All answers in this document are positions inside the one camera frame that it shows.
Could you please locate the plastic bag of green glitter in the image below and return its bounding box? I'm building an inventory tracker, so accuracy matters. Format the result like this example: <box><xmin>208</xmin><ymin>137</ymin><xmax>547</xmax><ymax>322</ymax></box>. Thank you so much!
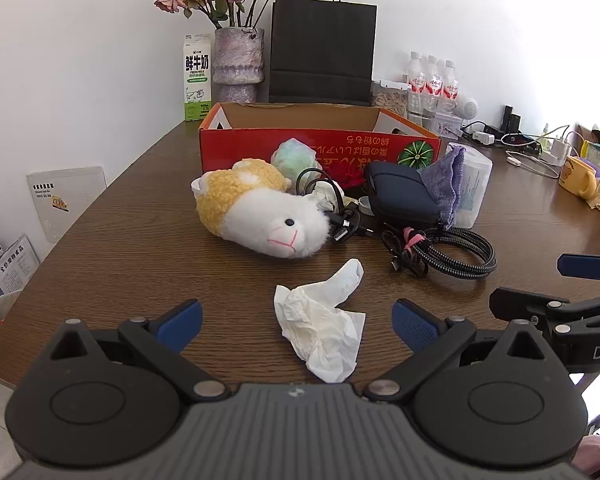
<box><xmin>271</xmin><ymin>137</ymin><xmax>321</xmax><ymax>186</ymax></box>

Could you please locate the black cable with pink tie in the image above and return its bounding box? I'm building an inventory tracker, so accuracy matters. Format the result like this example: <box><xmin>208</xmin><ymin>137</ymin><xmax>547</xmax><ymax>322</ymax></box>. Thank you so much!
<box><xmin>380</xmin><ymin>225</ymin><xmax>431</xmax><ymax>277</ymax></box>

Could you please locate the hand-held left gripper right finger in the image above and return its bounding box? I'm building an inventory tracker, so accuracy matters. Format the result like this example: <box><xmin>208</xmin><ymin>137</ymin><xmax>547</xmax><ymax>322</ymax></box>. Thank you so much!
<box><xmin>362</xmin><ymin>298</ymin><xmax>551</xmax><ymax>403</ymax></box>

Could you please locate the white patterned box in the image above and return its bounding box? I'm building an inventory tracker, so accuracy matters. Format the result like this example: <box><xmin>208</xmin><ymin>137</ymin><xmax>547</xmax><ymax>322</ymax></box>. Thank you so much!
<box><xmin>432</xmin><ymin>110</ymin><xmax>463</xmax><ymax>137</ymax></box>

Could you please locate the black paper bag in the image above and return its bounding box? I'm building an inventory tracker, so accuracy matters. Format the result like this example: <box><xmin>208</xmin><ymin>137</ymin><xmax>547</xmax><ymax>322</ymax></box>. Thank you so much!
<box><xmin>268</xmin><ymin>0</ymin><xmax>378</xmax><ymax>107</ymax></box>

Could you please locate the white wall sign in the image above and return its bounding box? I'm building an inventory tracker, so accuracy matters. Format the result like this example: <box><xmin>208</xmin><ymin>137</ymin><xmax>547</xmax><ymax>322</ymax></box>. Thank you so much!
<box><xmin>26</xmin><ymin>166</ymin><xmax>107</xmax><ymax>243</ymax></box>

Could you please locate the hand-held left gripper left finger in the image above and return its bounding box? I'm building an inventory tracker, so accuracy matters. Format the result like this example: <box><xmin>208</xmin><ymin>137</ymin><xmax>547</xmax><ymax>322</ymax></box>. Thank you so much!
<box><xmin>47</xmin><ymin>299</ymin><xmax>231</xmax><ymax>403</ymax></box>

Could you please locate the navy zip pouch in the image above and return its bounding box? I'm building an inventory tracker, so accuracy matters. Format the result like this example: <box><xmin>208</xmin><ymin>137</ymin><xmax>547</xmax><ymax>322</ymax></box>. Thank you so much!
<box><xmin>363</xmin><ymin>161</ymin><xmax>442</xmax><ymax>226</ymax></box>

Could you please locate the purple mottled vase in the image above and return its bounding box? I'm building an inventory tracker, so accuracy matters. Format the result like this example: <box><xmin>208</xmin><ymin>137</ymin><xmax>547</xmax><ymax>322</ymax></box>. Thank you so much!
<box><xmin>213</xmin><ymin>26</ymin><xmax>266</xmax><ymax>105</ymax></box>

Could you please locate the black usb cable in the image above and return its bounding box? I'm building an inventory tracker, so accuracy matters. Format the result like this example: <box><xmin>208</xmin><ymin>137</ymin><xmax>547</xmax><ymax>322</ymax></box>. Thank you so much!
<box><xmin>296</xmin><ymin>167</ymin><xmax>381</xmax><ymax>243</ymax></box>

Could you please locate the white round device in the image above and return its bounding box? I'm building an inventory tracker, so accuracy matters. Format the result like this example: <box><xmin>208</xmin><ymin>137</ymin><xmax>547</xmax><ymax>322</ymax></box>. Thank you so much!
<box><xmin>455</xmin><ymin>97</ymin><xmax>481</xmax><ymax>121</ymax></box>

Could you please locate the yellow and white plush sheep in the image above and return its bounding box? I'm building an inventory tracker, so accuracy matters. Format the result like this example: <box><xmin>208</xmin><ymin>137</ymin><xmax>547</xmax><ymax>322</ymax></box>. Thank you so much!
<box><xmin>195</xmin><ymin>158</ymin><xmax>331</xmax><ymax>260</ymax></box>

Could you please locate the red fabric rose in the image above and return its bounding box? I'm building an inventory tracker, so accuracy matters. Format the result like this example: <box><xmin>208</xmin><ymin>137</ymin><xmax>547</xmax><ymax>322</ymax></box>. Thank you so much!
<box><xmin>330</xmin><ymin>167</ymin><xmax>368</xmax><ymax>193</ymax></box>

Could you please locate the yellow bear mug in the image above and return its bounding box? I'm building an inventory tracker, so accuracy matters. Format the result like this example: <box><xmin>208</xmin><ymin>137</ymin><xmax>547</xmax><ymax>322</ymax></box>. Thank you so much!
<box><xmin>558</xmin><ymin>156</ymin><xmax>600</xmax><ymax>201</ymax></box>

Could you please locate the white and green milk carton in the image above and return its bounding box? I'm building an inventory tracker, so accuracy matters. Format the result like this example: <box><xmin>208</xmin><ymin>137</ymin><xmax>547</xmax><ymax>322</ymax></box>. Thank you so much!
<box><xmin>182</xmin><ymin>33</ymin><xmax>214</xmax><ymax>122</ymax></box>

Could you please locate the stack of leaflets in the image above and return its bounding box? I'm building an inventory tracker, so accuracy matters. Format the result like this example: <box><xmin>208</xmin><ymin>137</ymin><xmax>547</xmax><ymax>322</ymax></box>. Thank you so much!
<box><xmin>0</xmin><ymin>235</ymin><xmax>40</xmax><ymax>311</ymax></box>

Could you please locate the purple cloth drawstring pouch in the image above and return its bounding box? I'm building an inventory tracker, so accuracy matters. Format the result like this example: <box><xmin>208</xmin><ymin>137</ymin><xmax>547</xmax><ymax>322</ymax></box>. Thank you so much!
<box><xmin>417</xmin><ymin>142</ymin><xmax>473</xmax><ymax>226</ymax></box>

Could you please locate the red cardboard box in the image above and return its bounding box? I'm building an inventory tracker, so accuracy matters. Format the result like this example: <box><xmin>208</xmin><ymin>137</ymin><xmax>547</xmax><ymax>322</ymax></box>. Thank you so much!
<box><xmin>198</xmin><ymin>101</ymin><xmax>442</xmax><ymax>196</ymax></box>

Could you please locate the white charging cable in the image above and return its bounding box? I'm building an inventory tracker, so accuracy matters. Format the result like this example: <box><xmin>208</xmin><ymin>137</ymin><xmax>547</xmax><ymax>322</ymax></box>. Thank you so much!
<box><xmin>505</xmin><ymin>152</ymin><xmax>561</xmax><ymax>179</ymax></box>

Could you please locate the white plastic wipes pack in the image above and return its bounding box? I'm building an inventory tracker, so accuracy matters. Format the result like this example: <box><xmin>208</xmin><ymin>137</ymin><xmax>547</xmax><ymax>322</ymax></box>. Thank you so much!
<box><xmin>452</xmin><ymin>145</ymin><xmax>494</xmax><ymax>228</ymax></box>

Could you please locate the clear jar of snacks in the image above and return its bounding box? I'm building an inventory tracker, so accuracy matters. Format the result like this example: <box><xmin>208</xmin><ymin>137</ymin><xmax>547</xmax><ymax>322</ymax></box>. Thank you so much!
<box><xmin>371</xmin><ymin>80</ymin><xmax>411</xmax><ymax>118</ymax></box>

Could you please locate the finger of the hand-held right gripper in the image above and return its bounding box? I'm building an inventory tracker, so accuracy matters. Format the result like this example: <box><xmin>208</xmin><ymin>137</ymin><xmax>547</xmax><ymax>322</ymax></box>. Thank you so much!
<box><xmin>489</xmin><ymin>286</ymin><xmax>600</xmax><ymax>346</ymax></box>
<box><xmin>556</xmin><ymin>253</ymin><xmax>600</xmax><ymax>282</ymax></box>

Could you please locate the black braided cable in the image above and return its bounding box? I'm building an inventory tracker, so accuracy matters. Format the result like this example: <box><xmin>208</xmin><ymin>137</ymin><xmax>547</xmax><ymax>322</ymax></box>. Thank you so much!
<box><xmin>420</xmin><ymin>227</ymin><xmax>497</xmax><ymax>280</ymax></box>

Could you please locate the black upright device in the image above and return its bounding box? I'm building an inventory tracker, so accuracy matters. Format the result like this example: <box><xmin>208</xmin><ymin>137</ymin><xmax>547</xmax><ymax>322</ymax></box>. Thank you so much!
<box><xmin>500</xmin><ymin>105</ymin><xmax>522</xmax><ymax>133</ymax></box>

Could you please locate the white wall charger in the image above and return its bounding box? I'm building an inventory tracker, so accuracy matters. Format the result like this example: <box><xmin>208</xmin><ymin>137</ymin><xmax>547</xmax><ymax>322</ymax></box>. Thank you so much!
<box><xmin>550</xmin><ymin>137</ymin><xmax>573</xmax><ymax>166</ymax></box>

